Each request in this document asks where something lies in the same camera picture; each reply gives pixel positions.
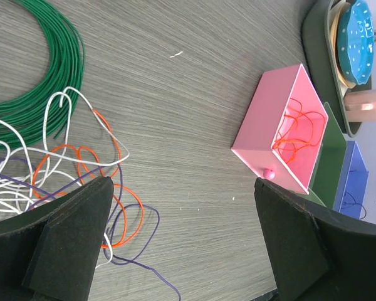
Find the green drawer box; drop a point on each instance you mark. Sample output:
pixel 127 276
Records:
pixel 326 175

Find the pink drawer box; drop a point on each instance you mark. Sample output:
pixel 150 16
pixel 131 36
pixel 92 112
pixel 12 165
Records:
pixel 281 134

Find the dark green tray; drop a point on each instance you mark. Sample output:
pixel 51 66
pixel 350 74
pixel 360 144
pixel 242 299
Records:
pixel 318 51

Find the blue dotted plate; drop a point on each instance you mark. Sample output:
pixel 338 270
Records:
pixel 356 43

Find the white square board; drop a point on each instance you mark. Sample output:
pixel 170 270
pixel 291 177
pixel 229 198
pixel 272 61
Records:
pixel 341 89

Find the pink mug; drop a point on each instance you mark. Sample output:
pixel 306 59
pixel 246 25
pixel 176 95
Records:
pixel 360 106

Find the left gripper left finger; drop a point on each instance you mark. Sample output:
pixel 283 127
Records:
pixel 50 252

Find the blue drawer box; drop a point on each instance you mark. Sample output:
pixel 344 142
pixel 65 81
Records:
pixel 353 183

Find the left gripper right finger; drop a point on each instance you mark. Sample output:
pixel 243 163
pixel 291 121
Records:
pixel 315 253

